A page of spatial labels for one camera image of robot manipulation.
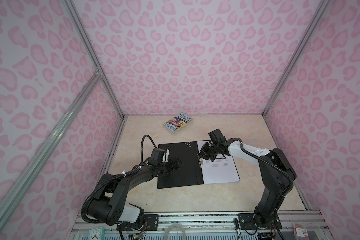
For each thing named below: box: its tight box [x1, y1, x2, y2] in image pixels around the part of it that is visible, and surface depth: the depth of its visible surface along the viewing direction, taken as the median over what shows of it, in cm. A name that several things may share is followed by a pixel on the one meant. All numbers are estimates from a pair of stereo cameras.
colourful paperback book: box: [163, 112, 193, 134], surface depth 116 cm
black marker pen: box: [234, 218, 242, 240], surface depth 72 cm
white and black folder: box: [157, 140, 241, 189], surface depth 90 cm
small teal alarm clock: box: [88, 227, 106, 240], surface depth 70 cm
